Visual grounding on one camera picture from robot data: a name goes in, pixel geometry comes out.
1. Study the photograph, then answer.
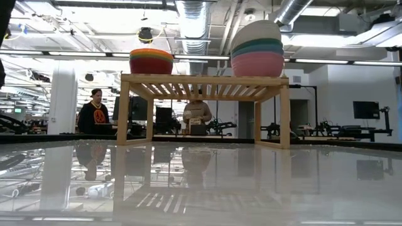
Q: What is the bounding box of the person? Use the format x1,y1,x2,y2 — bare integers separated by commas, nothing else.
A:
77,88,111,136
182,99,213,134

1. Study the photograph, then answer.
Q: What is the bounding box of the stack of red orange bowls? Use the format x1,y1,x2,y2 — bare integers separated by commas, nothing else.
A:
129,58,174,75

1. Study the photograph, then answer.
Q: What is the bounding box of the black metal table frame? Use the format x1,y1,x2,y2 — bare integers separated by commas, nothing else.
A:
0,133,402,152

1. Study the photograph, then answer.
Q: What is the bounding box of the small black box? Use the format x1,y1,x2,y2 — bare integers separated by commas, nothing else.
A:
190,124,208,136

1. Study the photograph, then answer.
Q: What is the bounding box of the black computer monitor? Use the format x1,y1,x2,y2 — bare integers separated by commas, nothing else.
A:
112,95,149,122

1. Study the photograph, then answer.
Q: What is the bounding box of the small orange bowl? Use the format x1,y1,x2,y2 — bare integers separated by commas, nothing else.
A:
129,48,174,57

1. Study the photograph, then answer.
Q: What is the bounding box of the large blue bowl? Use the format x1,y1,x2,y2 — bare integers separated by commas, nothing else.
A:
231,43,285,60

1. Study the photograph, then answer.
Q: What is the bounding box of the black jointed stand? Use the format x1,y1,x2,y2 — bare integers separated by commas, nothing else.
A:
370,106,394,143

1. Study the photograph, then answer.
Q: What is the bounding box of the black ceiling camera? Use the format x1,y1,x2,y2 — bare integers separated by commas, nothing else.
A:
138,27,154,45

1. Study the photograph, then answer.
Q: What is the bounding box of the large pink bowl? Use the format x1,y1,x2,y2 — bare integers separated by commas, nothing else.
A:
231,51,285,78

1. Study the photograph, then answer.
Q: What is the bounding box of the silver ventilation duct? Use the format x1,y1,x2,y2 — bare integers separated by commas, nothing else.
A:
175,0,210,75
274,0,315,33

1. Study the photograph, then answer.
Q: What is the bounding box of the black wall monitor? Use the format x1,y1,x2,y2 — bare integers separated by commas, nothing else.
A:
352,100,381,121

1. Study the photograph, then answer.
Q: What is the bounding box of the large white bowl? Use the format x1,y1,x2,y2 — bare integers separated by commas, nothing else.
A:
231,19,283,51

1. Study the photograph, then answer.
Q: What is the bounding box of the long ceiling light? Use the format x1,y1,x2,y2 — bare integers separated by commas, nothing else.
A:
173,55,231,61
284,58,402,67
0,49,108,58

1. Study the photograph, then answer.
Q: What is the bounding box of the wooden slatted shelf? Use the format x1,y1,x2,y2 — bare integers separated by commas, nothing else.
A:
116,73,291,150

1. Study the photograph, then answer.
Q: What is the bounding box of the white column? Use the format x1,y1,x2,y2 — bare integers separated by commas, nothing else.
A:
46,67,79,136

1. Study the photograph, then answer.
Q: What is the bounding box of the yellow cable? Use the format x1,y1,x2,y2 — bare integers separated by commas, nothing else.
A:
137,27,166,44

